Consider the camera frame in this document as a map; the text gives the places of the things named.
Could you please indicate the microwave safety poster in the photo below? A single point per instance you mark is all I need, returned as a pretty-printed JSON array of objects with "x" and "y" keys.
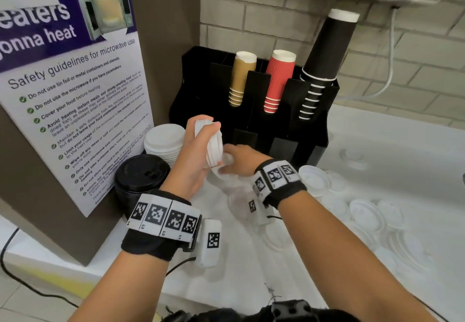
[{"x": 72, "y": 96}]

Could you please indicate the stack of red paper cups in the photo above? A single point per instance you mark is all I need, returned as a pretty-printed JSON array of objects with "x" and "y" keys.
[{"x": 279, "y": 78}]

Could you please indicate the black cup and lid organizer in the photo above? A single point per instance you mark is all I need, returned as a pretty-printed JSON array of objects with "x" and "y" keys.
[{"x": 203, "y": 89}]

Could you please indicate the stack of gold paper cups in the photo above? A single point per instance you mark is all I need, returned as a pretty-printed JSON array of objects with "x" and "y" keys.
[{"x": 241, "y": 75}]

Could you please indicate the person's right forearm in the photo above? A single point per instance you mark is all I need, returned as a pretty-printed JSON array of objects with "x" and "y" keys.
[{"x": 345, "y": 263}]

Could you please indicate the stack of black paper cups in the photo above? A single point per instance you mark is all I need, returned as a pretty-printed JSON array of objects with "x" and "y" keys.
[{"x": 330, "y": 45}]

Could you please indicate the pile of white cup lids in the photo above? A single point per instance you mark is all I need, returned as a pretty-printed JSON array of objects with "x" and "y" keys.
[{"x": 367, "y": 216}]

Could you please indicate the person's left forearm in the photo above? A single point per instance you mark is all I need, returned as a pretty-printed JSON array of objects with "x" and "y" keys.
[{"x": 116, "y": 292}]

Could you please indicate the stack of black lids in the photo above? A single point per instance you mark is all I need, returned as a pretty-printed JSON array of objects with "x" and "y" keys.
[{"x": 140, "y": 176}]

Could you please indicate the right marker wristband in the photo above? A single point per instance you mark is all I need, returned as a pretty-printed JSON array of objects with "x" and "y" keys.
[{"x": 279, "y": 180}]

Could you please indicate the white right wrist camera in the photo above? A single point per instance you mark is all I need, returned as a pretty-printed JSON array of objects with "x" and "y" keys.
[{"x": 256, "y": 209}]

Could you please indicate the stack of white lids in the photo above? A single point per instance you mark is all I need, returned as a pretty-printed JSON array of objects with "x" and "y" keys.
[
  {"x": 163, "y": 140},
  {"x": 215, "y": 151}
]

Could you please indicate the person's left hand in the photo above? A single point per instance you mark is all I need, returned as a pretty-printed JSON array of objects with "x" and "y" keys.
[{"x": 185, "y": 173}]

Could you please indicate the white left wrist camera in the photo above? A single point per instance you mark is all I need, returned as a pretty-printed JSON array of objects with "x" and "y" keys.
[{"x": 210, "y": 245}]

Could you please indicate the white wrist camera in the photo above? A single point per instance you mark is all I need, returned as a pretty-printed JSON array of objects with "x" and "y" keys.
[
  {"x": 210, "y": 245},
  {"x": 256, "y": 209}
]

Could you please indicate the black chest camera mount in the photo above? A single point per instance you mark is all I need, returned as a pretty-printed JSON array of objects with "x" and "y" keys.
[{"x": 290, "y": 311}]

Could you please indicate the person's right hand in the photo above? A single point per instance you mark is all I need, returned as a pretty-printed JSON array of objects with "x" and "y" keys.
[{"x": 247, "y": 162}]

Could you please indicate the single white cup lid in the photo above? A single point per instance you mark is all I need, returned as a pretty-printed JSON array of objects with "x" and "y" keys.
[{"x": 228, "y": 158}]

